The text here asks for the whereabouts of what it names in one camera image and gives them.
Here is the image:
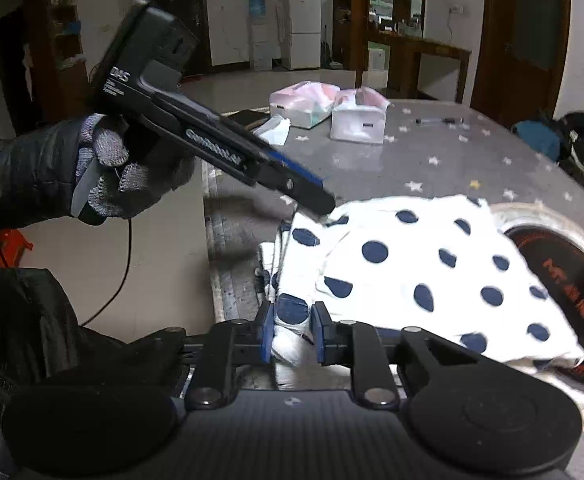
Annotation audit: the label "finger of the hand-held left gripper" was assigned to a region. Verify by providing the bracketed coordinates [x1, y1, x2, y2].
[244, 160, 337, 217]
[254, 141, 323, 186]

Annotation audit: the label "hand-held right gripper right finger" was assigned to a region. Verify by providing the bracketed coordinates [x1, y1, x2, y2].
[309, 302, 503, 409]

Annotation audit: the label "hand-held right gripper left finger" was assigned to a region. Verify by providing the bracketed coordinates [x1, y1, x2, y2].
[122, 302, 276, 409]

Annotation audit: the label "white polka dot pants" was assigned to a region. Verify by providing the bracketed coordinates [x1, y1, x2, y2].
[271, 195, 584, 367]

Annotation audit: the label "person's left forearm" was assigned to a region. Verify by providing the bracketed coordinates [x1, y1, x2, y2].
[0, 120, 93, 233]

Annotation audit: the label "person's left hand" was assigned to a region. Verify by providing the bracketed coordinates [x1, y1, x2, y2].
[69, 112, 195, 226]

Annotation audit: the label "loose white tissue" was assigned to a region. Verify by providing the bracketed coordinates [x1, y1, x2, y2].
[253, 114, 292, 147]

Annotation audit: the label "dark plain wooden door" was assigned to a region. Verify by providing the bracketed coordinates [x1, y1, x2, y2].
[136, 0, 214, 77]

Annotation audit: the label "pink and white tissue pack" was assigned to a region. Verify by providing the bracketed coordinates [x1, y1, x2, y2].
[268, 80, 342, 129]

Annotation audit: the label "black phone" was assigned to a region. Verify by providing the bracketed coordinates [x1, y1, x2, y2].
[226, 108, 269, 129]

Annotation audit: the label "dark wooden shelf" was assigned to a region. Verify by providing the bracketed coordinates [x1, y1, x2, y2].
[19, 0, 93, 126]

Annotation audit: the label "white water dispenser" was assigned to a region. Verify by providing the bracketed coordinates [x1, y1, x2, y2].
[248, 17, 274, 72]

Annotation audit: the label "grey star print tablecloth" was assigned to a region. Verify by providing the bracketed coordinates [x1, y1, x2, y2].
[202, 99, 584, 433]

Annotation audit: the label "white storage box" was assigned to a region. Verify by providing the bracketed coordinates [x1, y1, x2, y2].
[367, 47, 389, 75]

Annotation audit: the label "white fridge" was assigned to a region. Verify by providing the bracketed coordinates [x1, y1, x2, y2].
[286, 0, 323, 72]

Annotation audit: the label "pen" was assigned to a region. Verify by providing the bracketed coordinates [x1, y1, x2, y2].
[414, 115, 465, 126]

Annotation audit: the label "wooden cabinet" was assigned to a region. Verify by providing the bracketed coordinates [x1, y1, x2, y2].
[332, 0, 473, 107]

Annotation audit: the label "wooden door with glass panel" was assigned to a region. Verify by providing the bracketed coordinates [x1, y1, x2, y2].
[471, 0, 573, 131]

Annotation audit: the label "blue sofa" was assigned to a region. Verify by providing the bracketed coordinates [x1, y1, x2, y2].
[511, 119, 563, 162]

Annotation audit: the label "person's black jacket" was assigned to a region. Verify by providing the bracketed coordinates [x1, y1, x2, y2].
[0, 265, 188, 480]

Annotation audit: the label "red plastic stool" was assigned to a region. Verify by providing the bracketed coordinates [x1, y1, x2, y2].
[0, 229, 34, 269]

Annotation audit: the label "black round induction cooker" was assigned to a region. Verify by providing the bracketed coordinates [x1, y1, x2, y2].
[502, 225, 584, 392]

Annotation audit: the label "black cable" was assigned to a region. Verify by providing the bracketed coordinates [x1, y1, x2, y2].
[78, 217, 134, 328]

